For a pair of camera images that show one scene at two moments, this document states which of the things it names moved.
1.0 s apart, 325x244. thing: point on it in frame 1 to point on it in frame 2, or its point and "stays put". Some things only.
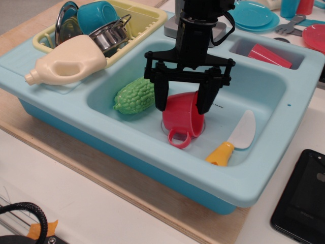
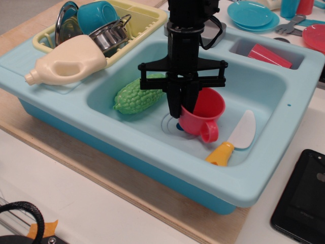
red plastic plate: [314, 36] stays put
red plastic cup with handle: [183, 118] to [204, 120]
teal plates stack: [252, 16] stays put
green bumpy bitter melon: [136, 97] stays put
